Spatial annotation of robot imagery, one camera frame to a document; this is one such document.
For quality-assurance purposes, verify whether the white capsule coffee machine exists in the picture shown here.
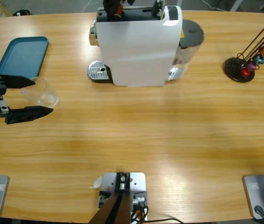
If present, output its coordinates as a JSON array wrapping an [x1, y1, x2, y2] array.
[[87, 0, 184, 88]]

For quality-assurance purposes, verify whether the red coffee capsule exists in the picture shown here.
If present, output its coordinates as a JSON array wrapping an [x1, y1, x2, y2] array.
[[240, 67, 251, 79]]

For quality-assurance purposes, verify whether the teal coffee capsule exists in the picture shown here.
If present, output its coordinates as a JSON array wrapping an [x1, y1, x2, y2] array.
[[253, 53, 264, 65]]

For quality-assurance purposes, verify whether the clear plastic cup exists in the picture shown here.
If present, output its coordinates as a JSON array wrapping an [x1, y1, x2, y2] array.
[[21, 76, 60, 111]]

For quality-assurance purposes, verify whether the teal plastic tray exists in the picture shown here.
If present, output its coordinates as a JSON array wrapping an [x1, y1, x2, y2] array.
[[0, 36, 49, 79]]

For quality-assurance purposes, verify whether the small black floor object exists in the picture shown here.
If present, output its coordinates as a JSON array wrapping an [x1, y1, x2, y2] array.
[[12, 9, 33, 17]]

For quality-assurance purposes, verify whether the curled white tape piece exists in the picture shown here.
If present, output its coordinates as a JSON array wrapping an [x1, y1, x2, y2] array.
[[89, 176, 103, 189]]

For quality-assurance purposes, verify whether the black capsule holder with rods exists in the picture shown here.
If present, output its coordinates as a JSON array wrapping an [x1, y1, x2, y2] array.
[[222, 15, 264, 83]]

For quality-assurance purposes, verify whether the white floor cable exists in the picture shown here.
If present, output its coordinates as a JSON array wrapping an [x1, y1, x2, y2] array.
[[201, 0, 230, 12], [82, 0, 100, 13]]

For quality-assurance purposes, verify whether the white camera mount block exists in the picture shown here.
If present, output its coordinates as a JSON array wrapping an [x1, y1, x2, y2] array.
[[98, 172, 148, 222]]

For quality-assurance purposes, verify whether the dark camera post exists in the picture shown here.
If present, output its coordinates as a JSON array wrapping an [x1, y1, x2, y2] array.
[[87, 172, 132, 224]]

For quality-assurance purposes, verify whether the orange and white cable bundle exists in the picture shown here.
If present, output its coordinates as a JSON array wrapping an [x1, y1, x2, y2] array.
[[131, 205, 149, 222]]

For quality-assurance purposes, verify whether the thin black mount cable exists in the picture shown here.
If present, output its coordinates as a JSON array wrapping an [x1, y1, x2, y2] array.
[[143, 218, 185, 224]]

